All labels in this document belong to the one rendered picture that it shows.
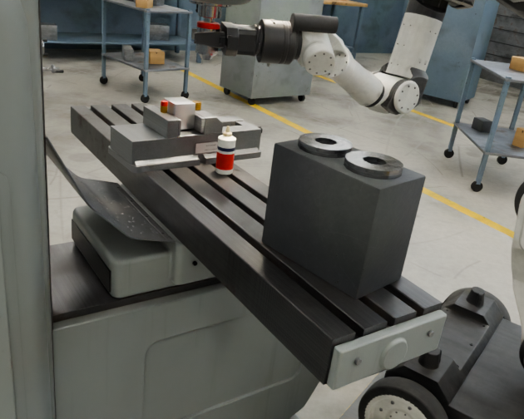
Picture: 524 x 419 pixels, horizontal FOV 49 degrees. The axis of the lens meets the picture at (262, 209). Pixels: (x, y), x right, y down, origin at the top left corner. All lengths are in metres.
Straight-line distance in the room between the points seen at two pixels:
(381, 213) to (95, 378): 0.72
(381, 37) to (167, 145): 9.65
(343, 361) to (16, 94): 0.61
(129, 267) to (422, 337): 0.57
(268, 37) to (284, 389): 0.93
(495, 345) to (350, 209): 0.84
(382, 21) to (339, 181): 9.94
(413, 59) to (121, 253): 0.80
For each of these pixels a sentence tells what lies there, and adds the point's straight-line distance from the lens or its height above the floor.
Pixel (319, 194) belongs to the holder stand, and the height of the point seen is 1.08.
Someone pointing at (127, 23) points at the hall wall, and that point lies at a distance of 8.19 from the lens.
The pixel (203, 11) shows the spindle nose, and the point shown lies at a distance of 1.21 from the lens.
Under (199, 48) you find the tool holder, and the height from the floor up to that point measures 1.22.
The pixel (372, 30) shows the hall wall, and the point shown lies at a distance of 10.65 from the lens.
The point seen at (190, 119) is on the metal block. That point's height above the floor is 1.04.
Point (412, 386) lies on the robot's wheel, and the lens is 1.33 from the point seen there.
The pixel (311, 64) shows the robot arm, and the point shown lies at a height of 1.21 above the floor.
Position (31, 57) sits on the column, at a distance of 0.95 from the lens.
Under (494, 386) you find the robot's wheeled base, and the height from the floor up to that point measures 0.57.
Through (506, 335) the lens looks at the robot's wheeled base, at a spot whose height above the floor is 0.57.
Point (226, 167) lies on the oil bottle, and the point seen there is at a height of 0.96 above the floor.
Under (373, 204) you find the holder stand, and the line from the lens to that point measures 0.83.
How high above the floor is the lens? 1.41
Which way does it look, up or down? 24 degrees down
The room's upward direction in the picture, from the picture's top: 7 degrees clockwise
